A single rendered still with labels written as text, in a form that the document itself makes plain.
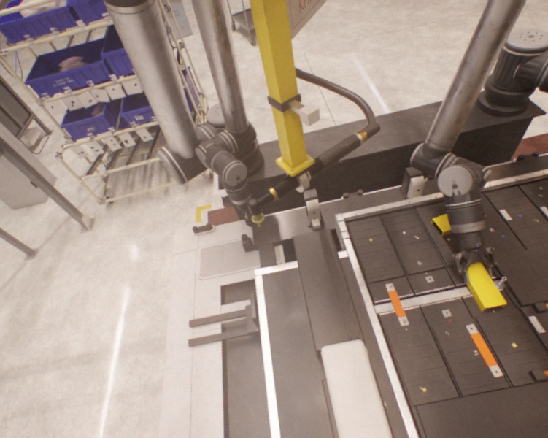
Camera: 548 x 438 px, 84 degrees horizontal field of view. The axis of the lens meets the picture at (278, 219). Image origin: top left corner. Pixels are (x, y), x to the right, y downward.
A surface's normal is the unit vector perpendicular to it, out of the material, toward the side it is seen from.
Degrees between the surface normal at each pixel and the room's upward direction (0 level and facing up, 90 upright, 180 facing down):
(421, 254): 0
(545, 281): 0
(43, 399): 0
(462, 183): 56
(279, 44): 90
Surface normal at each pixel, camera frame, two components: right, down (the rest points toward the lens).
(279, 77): 0.57, 0.59
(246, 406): -0.17, -0.60
